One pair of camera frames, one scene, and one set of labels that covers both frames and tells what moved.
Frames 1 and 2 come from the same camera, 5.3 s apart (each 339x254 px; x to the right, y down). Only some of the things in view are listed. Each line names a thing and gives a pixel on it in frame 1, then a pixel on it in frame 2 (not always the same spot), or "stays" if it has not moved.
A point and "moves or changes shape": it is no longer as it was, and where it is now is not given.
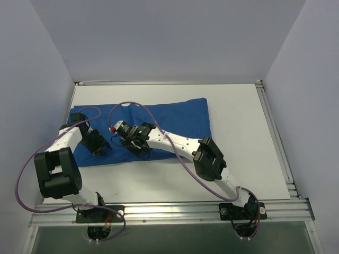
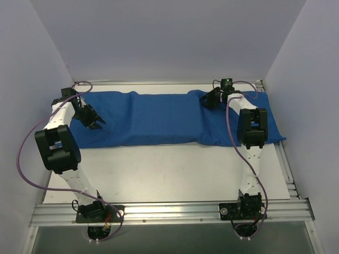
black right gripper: x=135 y=144 → x=209 y=98
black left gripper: x=95 y=140 → x=90 y=118
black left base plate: x=101 y=215 stays
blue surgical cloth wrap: x=190 y=117 moves or changes shape
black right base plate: x=252 y=210 stays
